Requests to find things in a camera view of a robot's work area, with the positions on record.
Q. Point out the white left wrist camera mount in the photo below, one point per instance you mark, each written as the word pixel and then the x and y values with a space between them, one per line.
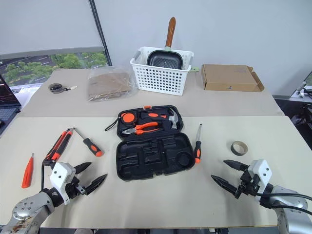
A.
pixel 61 174

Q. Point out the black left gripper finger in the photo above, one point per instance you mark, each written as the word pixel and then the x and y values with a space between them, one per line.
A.
pixel 83 167
pixel 96 184

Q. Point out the orange black tape measure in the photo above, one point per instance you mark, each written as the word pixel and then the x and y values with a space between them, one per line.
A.
pixel 128 118

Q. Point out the brown cardboard box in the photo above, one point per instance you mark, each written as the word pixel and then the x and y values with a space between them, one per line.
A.
pixel 229 78

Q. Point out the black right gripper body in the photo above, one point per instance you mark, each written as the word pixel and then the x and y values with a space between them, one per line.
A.
pixel 248 184

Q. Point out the grey roller blind bar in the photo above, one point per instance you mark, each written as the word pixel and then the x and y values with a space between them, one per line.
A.
pixel 48 51

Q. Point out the short orange black screwdriver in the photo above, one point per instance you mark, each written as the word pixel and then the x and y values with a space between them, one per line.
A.
pixel 93 147

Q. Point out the dark laptop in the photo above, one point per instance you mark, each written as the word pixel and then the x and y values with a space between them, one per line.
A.
pixel 7 104

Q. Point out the black plastic tool case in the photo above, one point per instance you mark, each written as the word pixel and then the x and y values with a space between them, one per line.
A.
pixel 136 163

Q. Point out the long orange black screwdriver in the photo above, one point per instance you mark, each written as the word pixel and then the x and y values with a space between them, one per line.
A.
pixel 198 151

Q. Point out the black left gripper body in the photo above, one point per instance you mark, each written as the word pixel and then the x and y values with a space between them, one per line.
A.
pixel 74 189

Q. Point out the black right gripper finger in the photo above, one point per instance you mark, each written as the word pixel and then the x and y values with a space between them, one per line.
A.
pixel 236 165
pixel 225 185

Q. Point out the orange black utility knife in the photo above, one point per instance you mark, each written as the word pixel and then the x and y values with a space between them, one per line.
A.
pixel 59 145

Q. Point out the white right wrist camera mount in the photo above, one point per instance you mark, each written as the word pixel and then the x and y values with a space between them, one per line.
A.
pixel 261 171

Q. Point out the dark window frame post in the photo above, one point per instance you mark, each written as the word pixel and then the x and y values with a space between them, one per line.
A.
pixel 100 31

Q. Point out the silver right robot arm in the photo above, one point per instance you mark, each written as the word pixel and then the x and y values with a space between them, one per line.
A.
pixel 290 207

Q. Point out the white perforated plastic basket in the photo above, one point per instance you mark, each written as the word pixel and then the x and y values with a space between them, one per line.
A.
pixel 158 80

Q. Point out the plastic bag of brown paper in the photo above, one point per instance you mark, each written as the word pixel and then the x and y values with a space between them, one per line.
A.
pixel 107 84

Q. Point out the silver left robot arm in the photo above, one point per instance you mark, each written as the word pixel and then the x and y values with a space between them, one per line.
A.
pixel 26 212

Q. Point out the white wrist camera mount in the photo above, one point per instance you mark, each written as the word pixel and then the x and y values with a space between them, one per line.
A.
pixel 261 171
pixel 61 174

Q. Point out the small green item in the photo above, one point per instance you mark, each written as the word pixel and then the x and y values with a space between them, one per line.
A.
pixel 194 70

